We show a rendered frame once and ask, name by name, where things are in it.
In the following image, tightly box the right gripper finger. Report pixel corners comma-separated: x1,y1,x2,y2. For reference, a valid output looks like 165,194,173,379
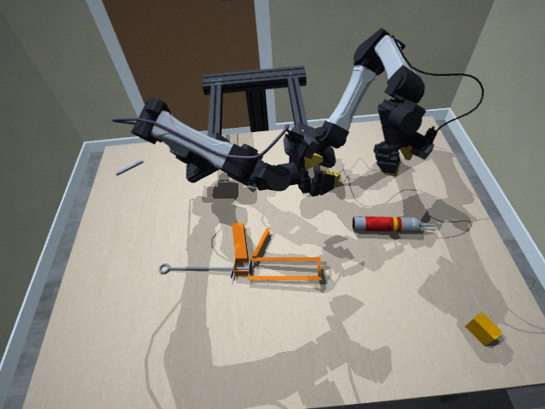
322,170,340,188
304,153,323,170

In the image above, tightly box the yellow rectangular block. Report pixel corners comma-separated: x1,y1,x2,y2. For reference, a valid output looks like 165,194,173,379
465,312,502,346

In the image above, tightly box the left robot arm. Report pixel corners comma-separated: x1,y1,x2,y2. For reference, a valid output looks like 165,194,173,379
313,28,436,164

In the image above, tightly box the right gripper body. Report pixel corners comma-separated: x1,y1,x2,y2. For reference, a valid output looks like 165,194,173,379
277,153,336,197

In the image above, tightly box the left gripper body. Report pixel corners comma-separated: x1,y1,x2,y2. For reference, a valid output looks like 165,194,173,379
375,125,408,174

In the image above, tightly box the grey metal bar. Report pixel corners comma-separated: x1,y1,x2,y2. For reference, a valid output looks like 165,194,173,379
115,160,143,176

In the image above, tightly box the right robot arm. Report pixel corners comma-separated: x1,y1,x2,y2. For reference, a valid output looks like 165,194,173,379
131,98,319,192

